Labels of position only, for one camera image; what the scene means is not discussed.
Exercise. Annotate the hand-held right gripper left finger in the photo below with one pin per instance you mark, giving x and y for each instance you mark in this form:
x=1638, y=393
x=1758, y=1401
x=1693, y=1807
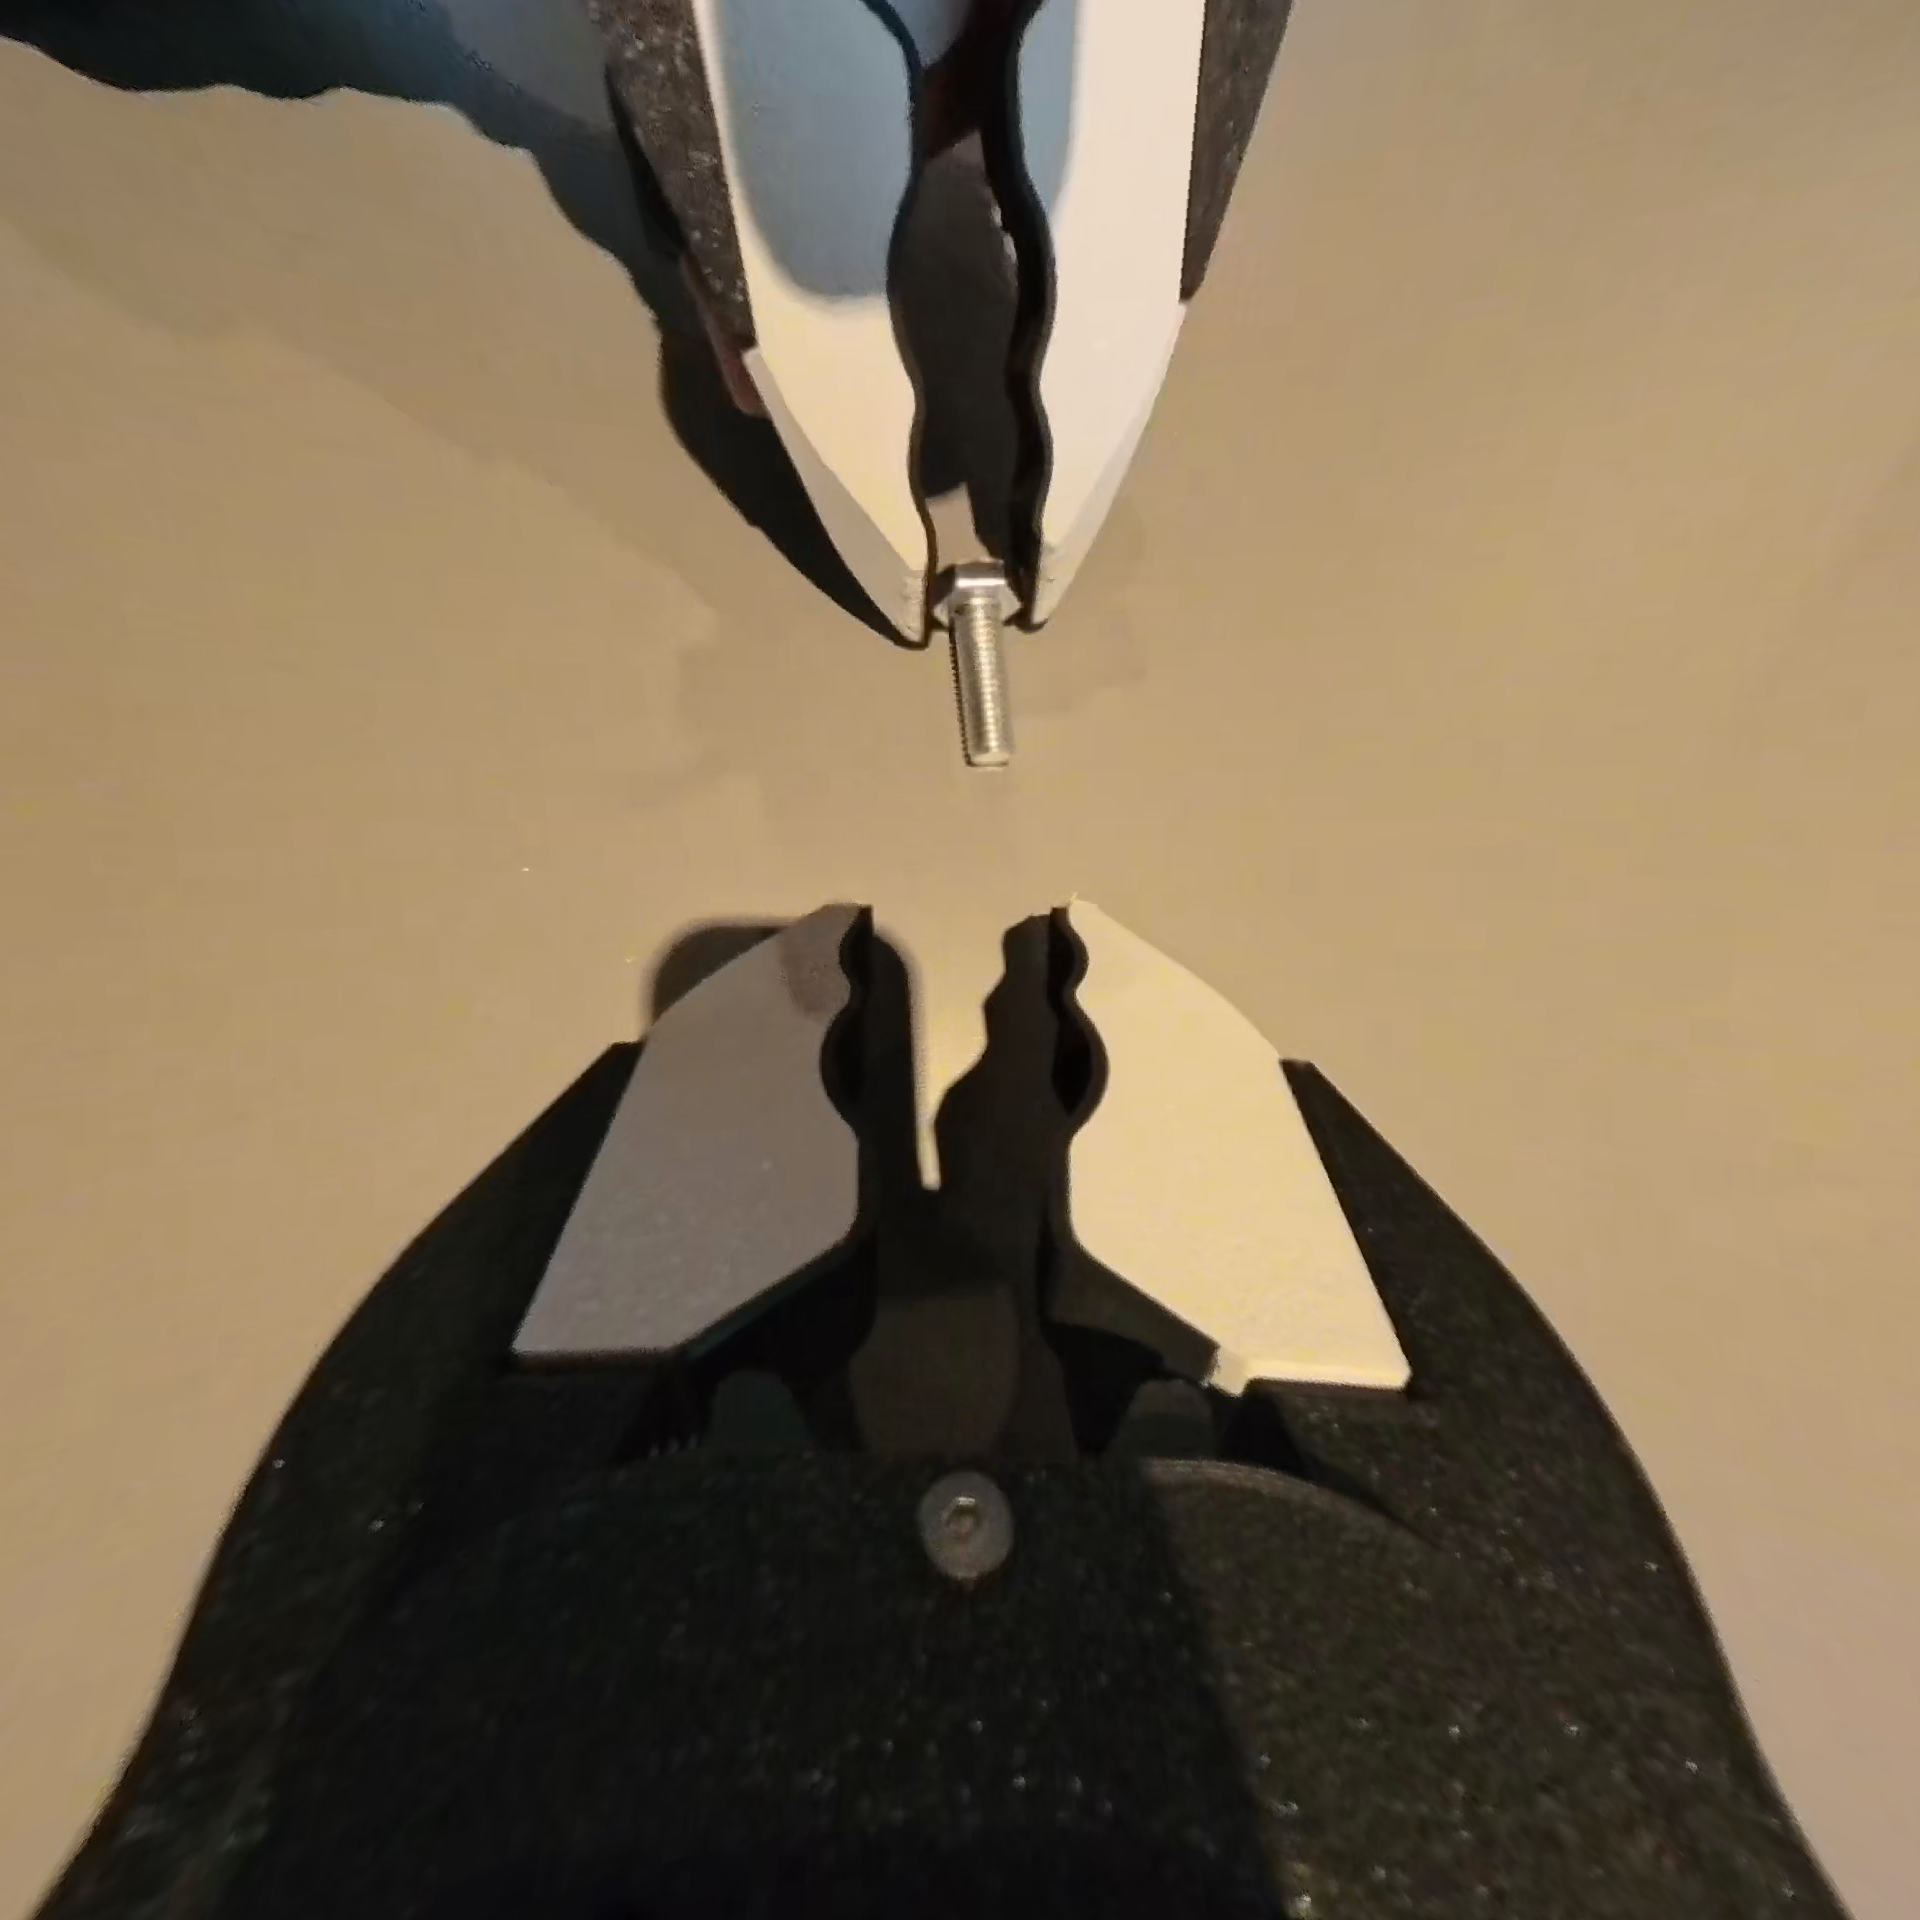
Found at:
x=705, y=1154

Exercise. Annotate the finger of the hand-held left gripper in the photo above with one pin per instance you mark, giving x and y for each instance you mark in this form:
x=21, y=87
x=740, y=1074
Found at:
x=818, y=389
x=1118, y=300

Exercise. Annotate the silver hex bolt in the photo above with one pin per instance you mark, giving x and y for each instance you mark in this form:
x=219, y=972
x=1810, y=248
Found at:
x=988, y=675

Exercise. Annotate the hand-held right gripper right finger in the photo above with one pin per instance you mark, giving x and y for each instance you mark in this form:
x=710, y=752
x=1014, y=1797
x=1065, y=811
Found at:
x=1214, y=1201

